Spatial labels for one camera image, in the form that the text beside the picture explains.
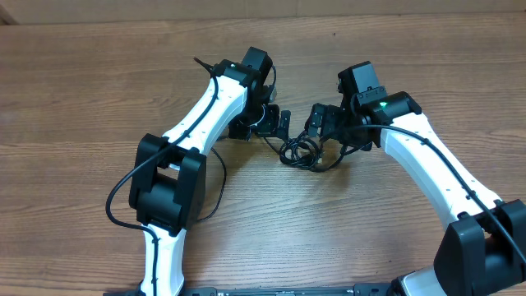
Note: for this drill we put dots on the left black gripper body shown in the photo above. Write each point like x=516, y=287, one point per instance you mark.
x=257, y=119

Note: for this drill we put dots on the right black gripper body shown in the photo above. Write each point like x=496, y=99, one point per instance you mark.
x=334, y=126

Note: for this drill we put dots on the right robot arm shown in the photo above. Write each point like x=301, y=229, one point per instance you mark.
x=483, y=248

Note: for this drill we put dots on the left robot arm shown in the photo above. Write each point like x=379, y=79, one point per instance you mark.
x=168, y=186

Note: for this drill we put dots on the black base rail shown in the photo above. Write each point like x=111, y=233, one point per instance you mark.
x=367, y=289

